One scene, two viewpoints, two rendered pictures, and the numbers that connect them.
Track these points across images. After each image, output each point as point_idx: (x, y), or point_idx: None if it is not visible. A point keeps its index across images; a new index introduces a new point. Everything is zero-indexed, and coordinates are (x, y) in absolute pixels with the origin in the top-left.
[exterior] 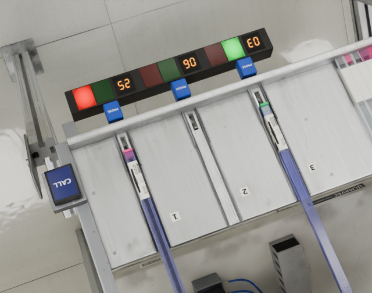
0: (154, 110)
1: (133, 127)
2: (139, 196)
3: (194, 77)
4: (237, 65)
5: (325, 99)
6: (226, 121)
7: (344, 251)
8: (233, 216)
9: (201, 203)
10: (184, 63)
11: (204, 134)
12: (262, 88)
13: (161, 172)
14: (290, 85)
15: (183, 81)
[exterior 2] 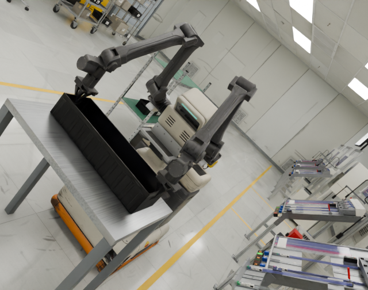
0: (268, 259)
1: (268, 264)
2: (286, 270)
3: (261, 260)
4: (265, 252)
5: (281, 250)
6: (276, 258)
7: None
8: (299, 265)
9: (293, 266)
10: (257, 258)
11: (277, 260)
12: (272, 253)
13: (282, 267)
14: (275, 251)
15: (263, 256)
